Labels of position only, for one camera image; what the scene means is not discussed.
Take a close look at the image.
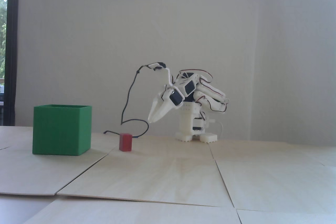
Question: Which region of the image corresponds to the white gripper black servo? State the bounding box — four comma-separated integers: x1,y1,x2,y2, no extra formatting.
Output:
148,86,185,123

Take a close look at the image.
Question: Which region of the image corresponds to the red block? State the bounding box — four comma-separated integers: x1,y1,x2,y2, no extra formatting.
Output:
119,133,133,152

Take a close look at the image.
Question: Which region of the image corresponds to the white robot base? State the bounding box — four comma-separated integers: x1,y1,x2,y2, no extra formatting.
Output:
175,102,218,144

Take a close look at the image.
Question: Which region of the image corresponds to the green open box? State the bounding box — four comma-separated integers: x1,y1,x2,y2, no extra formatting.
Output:
32,105,92,156

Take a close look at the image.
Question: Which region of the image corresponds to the black camera cable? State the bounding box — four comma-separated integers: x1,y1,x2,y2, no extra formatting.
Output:
104,64,152,139

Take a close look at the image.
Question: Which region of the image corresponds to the wrist camera on white mast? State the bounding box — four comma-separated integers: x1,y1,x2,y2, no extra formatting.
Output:
148,62,176,88

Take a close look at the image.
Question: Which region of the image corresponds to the red white servo wire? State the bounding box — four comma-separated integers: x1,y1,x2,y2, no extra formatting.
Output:
179,70,228,114

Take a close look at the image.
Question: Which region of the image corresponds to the white power cable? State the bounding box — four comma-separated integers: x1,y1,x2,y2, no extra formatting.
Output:
210,120,224,139

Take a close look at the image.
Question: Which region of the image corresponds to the black window frame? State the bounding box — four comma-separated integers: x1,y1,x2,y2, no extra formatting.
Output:
6,0,20,126

